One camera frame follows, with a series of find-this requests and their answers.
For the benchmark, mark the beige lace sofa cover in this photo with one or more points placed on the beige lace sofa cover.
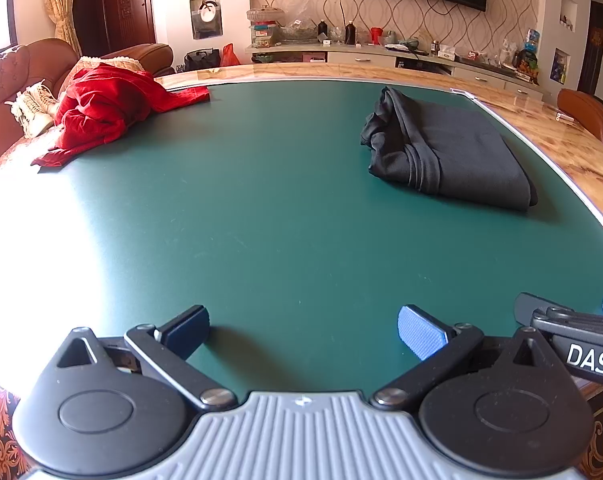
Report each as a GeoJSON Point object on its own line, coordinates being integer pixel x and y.
{"type": "Point", "coordinates": [126, 63]}

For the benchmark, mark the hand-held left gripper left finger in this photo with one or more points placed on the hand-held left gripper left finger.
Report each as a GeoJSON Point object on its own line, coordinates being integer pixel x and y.
{"type": "Point", "coordinates": [186, 330]}

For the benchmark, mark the red plastic bag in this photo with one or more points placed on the red plastic bag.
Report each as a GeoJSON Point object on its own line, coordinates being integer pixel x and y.
{"type": "Point", "coordinates": [230, 56]}

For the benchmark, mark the white lace-up shoes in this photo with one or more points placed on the white lace-up shoes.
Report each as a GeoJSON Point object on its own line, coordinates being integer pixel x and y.
{"type": "Point", "coordinates": [31, 110]}

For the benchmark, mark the red garment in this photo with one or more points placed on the red garment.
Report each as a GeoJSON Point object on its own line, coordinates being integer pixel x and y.
{"type": "Point", "coordinates": [101, 105]}

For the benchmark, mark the silver framed wall picture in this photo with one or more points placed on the silver framed wall picture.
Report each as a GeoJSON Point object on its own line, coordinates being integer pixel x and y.
{"type": "Point", "coordinates": [206, 17]}

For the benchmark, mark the black bag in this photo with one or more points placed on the black bag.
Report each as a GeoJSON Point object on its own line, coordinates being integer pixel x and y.
{"type": "Point", "coordinates": [201, 60]}

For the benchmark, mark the dark wooden door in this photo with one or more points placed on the dark wooden door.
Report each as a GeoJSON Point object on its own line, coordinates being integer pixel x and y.
{"type": "Point", "coordinates": [126, 15]}
{"type": "Point", "coordinates": [594, 50]}

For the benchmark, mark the brown leather sofa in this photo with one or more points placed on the brown leather sofa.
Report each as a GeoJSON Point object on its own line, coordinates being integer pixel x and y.
{"type": "Point", "coordinates": [11, 80]}

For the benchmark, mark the white tissue box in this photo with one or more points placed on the white tissue box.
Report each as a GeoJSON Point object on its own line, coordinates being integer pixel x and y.
{"type": "Point", "coordinates": [446, 51]}

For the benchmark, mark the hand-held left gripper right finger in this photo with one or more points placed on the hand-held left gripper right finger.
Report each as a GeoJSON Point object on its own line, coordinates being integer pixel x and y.
{"type": "Point", "coordinates": [421, 332]}

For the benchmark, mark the black pants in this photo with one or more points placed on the black pants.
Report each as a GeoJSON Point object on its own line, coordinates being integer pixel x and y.
{"type": "Point", "coordinates": [456, 160]}

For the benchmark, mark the red cup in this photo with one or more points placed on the red cup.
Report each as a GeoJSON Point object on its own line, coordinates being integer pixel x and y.
{"type": "Point", "coordinates": [377, 35]}

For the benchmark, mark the dark bottle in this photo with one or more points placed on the dark bottle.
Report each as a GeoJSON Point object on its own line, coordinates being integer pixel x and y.
{"type": "Point", "coordinates": [351, 32]}
{"type": "Point", "coordinates": [322, 27]}

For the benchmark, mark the brown leather armchair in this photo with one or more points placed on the brown leather armchair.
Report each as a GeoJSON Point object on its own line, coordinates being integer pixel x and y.
{"type": "Point", "coordinates": [591, 115]}

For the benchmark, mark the pale TV cabinet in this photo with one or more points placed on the pale TV cabinet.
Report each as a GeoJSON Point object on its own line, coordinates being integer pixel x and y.
{"type": "Point", "coordinates": [356, 56]}

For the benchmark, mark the gold curtain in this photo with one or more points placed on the gold curtain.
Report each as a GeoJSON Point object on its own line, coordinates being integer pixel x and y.
{"type": "Point", "coordinates": [61, 0]}

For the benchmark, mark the glass lidded bowl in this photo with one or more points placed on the glass lidded bowl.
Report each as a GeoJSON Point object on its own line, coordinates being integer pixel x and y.
{"type": "Point", "coordinates": [265, 14]}

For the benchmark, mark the green board with metal frame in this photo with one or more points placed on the green board with metal frame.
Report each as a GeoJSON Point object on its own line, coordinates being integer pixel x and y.
{"type": "Point", "coordinates": [281, 210]}

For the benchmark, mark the small white object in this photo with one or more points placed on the small white object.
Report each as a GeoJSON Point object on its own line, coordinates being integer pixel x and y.
{"type": "Point", "coordinates": [564, 116]}

